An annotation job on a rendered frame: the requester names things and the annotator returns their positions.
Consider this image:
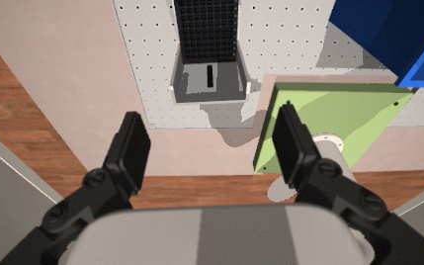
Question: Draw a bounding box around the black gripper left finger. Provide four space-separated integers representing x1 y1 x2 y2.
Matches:
0 111 151 265

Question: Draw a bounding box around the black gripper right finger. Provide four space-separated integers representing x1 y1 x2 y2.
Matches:
272 104 424 265

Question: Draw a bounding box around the blue bin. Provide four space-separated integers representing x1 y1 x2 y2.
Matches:
328 0 424 87

